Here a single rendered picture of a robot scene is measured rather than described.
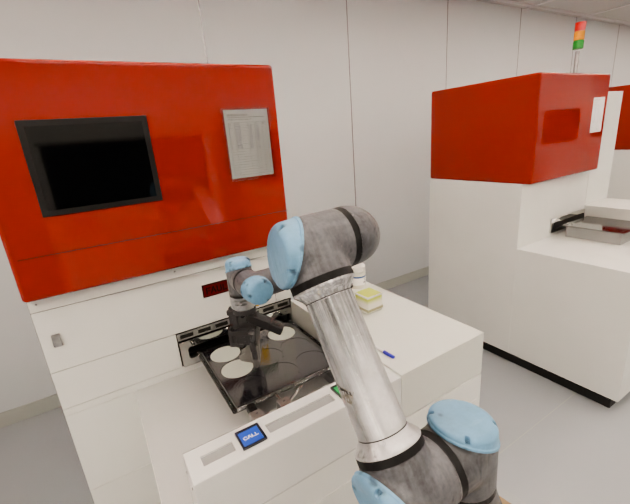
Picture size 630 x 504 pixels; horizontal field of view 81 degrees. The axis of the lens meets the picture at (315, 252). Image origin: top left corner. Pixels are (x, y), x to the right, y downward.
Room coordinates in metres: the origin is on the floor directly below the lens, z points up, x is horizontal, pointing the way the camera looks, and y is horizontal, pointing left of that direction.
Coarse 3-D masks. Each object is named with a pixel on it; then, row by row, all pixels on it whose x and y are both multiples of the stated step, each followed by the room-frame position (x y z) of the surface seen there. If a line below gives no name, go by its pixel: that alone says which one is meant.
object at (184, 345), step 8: (272, 312) 1.33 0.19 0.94; (280, 312) 1.34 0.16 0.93; (288, 312) 1.36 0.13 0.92; (224, 328) 1.23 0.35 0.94; (200, 336) 1.18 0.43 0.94; (208, 336) 1.19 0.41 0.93; (216, 336) 1.21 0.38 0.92; (184, 344) 1.15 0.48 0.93; (192, 344) 1.16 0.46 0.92; (184, 352) 1.15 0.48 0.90; (184, 360) 1.14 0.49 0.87; (192, 360) 1.16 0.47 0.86; (200, 360) 1.17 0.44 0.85
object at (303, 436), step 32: (288, 416) 0.73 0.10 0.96; (320, 416) 0.72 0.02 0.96; (224, 448) 0.65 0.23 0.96; (256, 448) 0.64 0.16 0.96; (288, 448) 0.66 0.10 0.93; (320, 448) 0.71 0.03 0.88; (352, 448) 0.75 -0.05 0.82; (192, 480) 0.57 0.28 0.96; (224, 480) 0.59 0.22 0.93; (256, 480) 0.62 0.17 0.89; (288, 480) 0.66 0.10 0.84
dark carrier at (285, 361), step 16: (304, 336) 1.19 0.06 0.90; (208, 352) 1.14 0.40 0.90; (240, 352) 1.12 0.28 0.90; (272, 352) 1.11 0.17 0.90; (288, 352) 1.10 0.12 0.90; (304, 352) 1.09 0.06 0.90; (320, 352) 1.08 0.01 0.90; (256, 368) 1.02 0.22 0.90; (272, 368) 1.02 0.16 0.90; (288, 368) 1.01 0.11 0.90; (304, 368) 1.00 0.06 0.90; (320, 368) 0.99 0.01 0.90; (224, 384) 0.95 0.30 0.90; (240, 384) 0.95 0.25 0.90; (256, 384) 0.94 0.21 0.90; (272, 384) 0.93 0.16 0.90; (240, 400) 0.87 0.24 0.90
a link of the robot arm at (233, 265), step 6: (234, 258) 1.03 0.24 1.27; (240, 258) 1.03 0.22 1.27; (246, 258) 1.03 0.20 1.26; (228, 264) 1.00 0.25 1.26; (234, 264) 0.99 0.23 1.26; (240, 264) 0.99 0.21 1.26; (246, 264) 1.01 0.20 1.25; (228, 270) 1.00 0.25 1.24; (234, 270) 0.99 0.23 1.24; (240, 270) 1.07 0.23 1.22; (228, 276) 1.00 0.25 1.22; (234, 276) 1.06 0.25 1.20; (228, 282) 1.00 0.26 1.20; (228, 288) 1.01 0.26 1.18; (234, 288) 1.05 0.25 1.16; (234, 294) 0.99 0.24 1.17
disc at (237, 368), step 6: (234, 360) 1.08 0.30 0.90; (240, 360) 1.07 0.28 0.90; (228, 366) 1.05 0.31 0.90; (234, 366) 1.04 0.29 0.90; (240, 366) 1.04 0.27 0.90; (246, 366) 1.04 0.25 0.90; (252, 366) 1.03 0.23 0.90; (222, 372) 1.02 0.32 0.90; (228, 372) 1.01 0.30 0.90; (234, 372) 1.01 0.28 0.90; (240, 372) 1.01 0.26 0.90; (246, 372) 1.00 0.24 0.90
